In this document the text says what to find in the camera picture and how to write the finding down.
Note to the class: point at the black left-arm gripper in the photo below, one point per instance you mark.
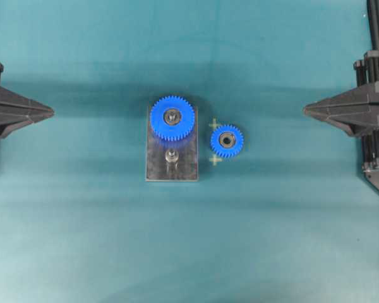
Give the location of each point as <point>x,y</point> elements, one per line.
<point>15,104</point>

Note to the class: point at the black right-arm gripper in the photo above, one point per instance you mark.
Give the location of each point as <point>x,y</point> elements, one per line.
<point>356,111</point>

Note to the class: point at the small blue plastic gear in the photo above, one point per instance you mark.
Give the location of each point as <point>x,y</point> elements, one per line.
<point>227,141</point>

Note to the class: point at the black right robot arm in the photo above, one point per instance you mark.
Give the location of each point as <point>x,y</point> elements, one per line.
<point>373,17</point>

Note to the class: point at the rear threaded steel shaft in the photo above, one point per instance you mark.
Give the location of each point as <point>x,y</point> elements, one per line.
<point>172,117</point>

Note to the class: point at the threaded steel shaft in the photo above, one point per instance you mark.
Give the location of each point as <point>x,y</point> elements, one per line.
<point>172,117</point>
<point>171,155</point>

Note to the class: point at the large blue plastic gear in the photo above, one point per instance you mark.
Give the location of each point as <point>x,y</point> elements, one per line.
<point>175,132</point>

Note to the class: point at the front threaded steel shaft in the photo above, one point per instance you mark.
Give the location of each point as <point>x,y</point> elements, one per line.
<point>171,155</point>

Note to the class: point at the yellow tape cross upper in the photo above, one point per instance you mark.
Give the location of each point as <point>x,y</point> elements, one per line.
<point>214,124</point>

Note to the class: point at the yellow tape cross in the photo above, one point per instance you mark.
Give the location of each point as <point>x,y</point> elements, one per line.
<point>214,159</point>
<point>214,124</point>

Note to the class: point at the yellow tape cross lower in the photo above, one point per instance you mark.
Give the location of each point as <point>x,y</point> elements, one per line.
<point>214,159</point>

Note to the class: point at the grey metal base plate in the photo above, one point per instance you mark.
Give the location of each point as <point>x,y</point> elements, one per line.
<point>184,170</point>

